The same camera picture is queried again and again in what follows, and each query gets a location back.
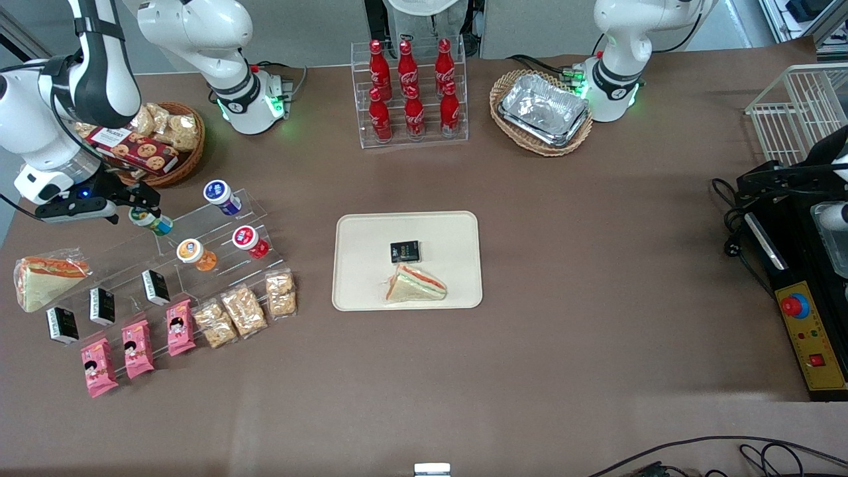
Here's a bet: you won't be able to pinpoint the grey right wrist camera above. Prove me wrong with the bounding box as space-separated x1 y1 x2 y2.
34 197 119 223

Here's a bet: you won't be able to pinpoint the beige plastic tray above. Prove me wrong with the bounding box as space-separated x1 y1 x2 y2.
331 211 484 312

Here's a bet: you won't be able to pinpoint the white wire basket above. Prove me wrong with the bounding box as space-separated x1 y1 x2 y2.
745 63 848 166

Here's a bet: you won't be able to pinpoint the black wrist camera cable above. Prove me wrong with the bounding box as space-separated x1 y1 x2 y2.
0 56 107 219

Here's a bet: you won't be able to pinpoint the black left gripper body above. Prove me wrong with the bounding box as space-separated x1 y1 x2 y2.
780 162 839 201

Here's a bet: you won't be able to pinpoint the brown round wicker basket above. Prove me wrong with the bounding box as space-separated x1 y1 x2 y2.
106 101 207 189

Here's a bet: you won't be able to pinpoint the long black cable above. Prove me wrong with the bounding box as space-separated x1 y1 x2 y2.
586 435 848 477

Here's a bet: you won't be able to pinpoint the blue gum bottle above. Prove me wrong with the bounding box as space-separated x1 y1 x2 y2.
203 180 243 217

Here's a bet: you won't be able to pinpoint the single aluminium foil tray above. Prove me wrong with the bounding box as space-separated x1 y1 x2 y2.
816 227 848 279

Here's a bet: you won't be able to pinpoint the light oval wicker basket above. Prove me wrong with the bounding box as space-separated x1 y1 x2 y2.
489 69 594 158

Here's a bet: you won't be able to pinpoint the clear acrylic bottle rack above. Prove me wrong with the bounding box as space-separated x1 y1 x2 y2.
351 36 470 150

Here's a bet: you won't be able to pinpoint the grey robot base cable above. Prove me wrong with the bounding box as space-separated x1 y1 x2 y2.
250 61 309 100

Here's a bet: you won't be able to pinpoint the black machine power cable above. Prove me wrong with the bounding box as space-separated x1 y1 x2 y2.
711 176 774 297

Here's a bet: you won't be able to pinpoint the person in white clothing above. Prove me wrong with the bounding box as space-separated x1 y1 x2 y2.
364 0 481 59

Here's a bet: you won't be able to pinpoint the black sealing machine yellow panel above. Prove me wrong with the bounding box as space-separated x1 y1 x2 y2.
741 195 848 403

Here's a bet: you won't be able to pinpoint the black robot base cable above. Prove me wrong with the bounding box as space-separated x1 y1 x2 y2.
507 54 584 80

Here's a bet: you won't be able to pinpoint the stacked aluminium foil trays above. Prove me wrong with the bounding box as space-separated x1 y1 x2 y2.
498 73 590 148

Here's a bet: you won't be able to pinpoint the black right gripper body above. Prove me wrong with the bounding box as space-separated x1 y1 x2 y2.
66 171 133 203

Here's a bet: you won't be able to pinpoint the aluminium frame shelf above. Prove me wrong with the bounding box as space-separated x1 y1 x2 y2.
761 0 848 48

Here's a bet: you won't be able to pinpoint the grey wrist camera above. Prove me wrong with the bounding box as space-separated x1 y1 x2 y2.
811 202 848 231
34 197 119 223

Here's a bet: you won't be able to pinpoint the green gum bottle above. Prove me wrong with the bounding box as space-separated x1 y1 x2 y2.
129 205 174 237

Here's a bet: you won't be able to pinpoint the pink snack pack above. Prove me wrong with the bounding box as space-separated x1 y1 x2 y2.
80 338 120 399
121 319 156 380
166 299 197 357

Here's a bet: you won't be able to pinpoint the red cola bottle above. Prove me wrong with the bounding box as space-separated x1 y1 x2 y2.
397 40 419 99
368 40 392 101
403 85 426 140
434 38 456 97
368 87 394 143
440 81 461 138

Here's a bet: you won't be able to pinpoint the clear acrylic tiered stand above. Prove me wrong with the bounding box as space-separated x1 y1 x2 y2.
46 189 292 382

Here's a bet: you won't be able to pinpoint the wrapped triangle sandwich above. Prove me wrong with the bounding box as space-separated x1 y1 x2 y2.
13 249 92 313
381 264 448 304

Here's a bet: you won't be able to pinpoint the red cookie box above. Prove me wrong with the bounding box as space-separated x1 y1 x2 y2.
86 125 180 176

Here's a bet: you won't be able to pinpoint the looped black cable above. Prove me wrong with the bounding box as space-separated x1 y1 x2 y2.
739 443 848 477

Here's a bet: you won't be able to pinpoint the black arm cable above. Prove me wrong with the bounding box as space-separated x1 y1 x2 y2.
653 10 704 54

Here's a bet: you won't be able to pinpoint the orange gum bottle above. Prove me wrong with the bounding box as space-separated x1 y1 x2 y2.
176 238 218 273

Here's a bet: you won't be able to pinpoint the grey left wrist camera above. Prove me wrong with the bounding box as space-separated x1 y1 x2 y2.
811 202 848 231

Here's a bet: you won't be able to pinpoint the red gum bottle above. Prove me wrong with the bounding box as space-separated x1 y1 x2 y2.
231 225 271 260

